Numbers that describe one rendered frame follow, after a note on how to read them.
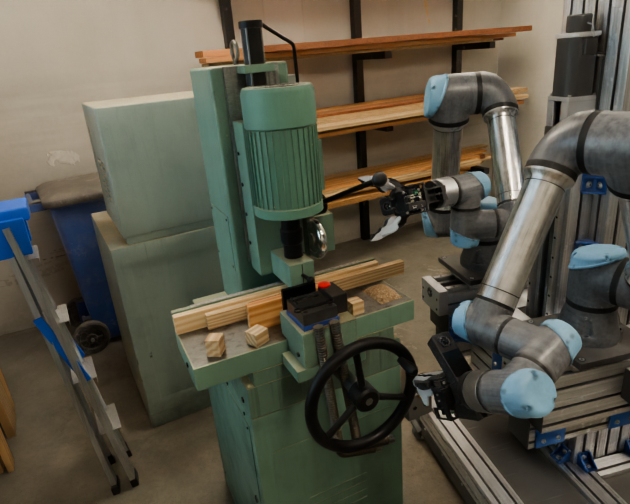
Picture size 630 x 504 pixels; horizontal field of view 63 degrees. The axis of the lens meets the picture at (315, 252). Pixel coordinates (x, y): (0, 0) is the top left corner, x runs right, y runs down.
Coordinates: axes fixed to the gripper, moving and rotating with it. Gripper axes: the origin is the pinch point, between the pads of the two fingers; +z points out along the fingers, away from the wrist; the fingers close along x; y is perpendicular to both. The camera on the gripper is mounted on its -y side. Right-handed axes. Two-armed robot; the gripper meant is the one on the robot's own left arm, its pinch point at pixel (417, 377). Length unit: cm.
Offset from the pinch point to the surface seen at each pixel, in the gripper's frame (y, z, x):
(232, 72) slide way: -84, 16, -15
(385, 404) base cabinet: 10.4, 33.5, 6.2
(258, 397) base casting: -4.3, 24.9, -29.7
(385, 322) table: -12.1, 20.4, 7.1
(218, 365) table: -14.8, 18.7, -37.8
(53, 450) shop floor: 5, 162, -94
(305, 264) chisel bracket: -32.5, 21.8, -9.3
